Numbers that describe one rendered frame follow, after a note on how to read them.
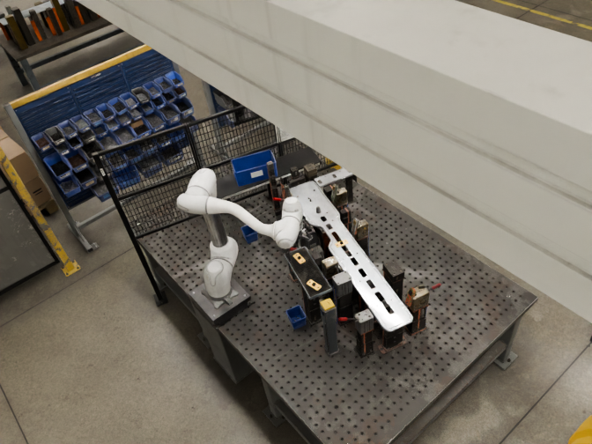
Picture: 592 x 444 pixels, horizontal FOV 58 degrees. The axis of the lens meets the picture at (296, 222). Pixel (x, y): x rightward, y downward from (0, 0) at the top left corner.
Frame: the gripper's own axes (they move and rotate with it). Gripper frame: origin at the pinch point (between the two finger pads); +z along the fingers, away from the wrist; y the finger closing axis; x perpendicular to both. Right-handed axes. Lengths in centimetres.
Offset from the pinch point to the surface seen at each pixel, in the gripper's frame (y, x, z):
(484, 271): 109, -50, 51
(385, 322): 18, -57, 22
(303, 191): 44, 64, 21
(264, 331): -32, -1, 51
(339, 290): 9.0, -26.8, 15.6
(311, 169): 59, 74, 15
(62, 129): -76, 246, 8
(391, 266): 45, -30, 18
